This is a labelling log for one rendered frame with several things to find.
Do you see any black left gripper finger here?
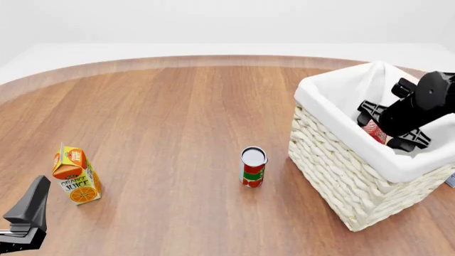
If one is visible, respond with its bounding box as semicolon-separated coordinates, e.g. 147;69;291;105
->
2;175;51;233

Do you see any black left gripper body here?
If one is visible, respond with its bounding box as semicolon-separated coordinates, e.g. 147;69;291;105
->
0;225;48;252

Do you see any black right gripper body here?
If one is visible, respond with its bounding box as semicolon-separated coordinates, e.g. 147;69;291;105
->
357;100;432;149

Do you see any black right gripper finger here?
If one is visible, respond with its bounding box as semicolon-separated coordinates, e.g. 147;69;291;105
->
386;137;415;153
356;112;374;128

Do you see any red and white milk carton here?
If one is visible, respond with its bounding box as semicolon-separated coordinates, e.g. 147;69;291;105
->
362;119;394;146

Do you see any white cloth basket liner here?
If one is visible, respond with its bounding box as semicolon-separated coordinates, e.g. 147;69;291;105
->
294;60;455;184

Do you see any white wicker basket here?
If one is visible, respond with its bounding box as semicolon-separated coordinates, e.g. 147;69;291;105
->
288;60;455;233

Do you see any orange juice carton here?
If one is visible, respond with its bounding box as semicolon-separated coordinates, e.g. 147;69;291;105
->
51;141;103;206

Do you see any red and green tin can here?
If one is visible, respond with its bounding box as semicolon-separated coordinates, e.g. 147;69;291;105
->
240;145;269;188

